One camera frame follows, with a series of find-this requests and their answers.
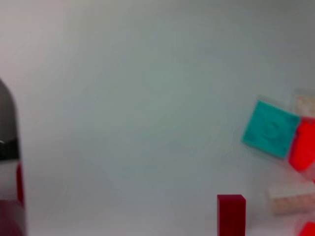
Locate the white small block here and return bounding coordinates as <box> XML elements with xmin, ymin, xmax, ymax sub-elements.
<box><xmin>267</xmin><ymin>183</ymin><xmax>315</xmax><ymax>217</ymax></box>

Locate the red small square block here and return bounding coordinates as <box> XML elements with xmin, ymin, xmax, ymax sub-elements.
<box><xmin>298</xmin><ymin>220</ymin><xmax>315</xmax><ymax>236</ymax></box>

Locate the teal square block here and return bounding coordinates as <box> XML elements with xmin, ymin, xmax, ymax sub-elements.
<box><xmin>240</xmin><ymin>99</ymin><xmax>301</xmax><ymax>160</ymax></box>

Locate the translucent white pink block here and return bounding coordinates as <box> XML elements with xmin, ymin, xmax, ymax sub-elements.
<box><xmin>294</xmin><ymin>90</ymin><xmax>315</xmax><ymax>118</ymax></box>

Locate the dark red long block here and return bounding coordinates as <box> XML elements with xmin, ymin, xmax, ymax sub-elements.
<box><xmin>216</xmin><ymin>194</ymin><xmax>247</xmax><ymax>236</ymax></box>

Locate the orange red sloped block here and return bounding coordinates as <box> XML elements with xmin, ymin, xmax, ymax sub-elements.
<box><xmin>287</xmin><ymin>118</ymin><xmax>315</xmax><ymax>173</ymax></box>

